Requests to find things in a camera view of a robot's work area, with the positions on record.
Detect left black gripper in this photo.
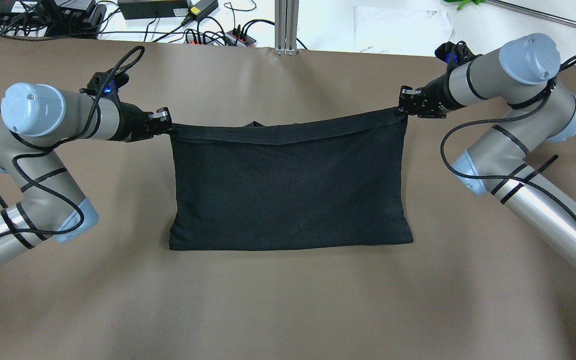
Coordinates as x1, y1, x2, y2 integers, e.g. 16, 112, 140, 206
118, 102, 175, 142

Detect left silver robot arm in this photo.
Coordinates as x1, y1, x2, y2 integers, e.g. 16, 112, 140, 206
0, 82, 172, 265

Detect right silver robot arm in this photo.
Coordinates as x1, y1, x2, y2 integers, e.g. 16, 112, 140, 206
398, 33, 576, 268

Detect aluminium frame cage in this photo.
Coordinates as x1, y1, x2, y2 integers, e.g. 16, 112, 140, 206
274, 0, 299, 56

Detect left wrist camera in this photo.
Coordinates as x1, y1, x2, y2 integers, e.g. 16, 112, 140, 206
78, 71, 130, 98

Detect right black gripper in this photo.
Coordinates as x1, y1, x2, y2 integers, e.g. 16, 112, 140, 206
398, 82, 454, 119

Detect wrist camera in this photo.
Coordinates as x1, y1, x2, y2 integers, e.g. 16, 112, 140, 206
78, 71, 130, 98
434, 41, 479, 66

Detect power strip with cables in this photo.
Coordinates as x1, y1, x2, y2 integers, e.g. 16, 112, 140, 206
182, 29, 258, 48

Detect black power adapter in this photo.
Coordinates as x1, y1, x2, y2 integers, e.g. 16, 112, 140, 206
117, 0, 192, 20

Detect black t-shirt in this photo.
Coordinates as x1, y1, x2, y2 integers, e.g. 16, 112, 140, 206
168, 108, 413, 251

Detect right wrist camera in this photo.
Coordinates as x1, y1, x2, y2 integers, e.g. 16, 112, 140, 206
434, 41, 479, 66

